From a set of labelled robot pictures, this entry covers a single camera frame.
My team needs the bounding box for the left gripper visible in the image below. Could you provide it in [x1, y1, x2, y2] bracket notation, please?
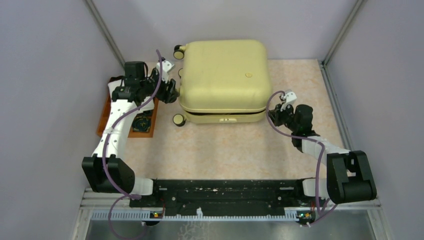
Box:
[139, 68, 179, 104]

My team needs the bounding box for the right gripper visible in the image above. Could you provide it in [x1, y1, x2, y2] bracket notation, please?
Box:
[267, 101, 299, 132]

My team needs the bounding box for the yellow hard-shell suitcase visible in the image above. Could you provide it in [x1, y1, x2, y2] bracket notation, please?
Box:
[172, 39, 273, 127]

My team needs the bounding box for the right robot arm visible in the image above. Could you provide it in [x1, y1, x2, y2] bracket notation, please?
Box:
[267, 104, 377, 204]

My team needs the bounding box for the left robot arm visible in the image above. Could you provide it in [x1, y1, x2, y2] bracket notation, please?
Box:
[81, 57, 179, 207]

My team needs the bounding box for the dark round patterned item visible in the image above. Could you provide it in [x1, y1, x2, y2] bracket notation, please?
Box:
[132, 116, 152, 133]

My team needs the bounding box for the white folded cloth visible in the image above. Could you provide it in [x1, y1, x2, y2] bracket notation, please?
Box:
[107, 79, 155, 113]

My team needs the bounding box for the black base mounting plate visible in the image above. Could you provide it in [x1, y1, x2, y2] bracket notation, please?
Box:
[110, 179, 335, 226]

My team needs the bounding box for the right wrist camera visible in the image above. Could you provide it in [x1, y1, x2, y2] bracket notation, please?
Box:
[279, 89, 297, 112]

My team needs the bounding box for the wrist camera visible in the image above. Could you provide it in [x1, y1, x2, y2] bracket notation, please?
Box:
[156, 58, 175, 82]
[279, 89, 297, 112]

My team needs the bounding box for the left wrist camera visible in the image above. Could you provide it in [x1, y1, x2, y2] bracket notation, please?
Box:
[156, 58, 175, 82]

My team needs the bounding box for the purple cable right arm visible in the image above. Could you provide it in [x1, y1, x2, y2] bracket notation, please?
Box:
[265, 90, 339, 229]

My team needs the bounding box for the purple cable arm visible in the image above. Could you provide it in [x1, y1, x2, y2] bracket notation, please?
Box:
[265, 90, 339, 229]
[101, 49, 164, 240]

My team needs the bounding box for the left corner aluminium post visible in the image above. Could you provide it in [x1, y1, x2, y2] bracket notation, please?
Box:
[83, 0, 126, 69]

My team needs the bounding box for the corner aluminium post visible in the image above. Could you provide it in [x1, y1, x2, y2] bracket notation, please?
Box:
[83, 0, 126, 69]
[321, 0, 368, 68]

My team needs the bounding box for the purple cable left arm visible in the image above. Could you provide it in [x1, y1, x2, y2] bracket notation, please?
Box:
[101, 49, 164, 240]

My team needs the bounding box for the right corner aluminium post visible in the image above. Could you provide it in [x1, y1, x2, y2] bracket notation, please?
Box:
[321, 0, 368, 68]

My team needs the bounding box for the aluminium rail frame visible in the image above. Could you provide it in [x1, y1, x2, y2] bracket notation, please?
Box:
[82, 59, 390, 239]

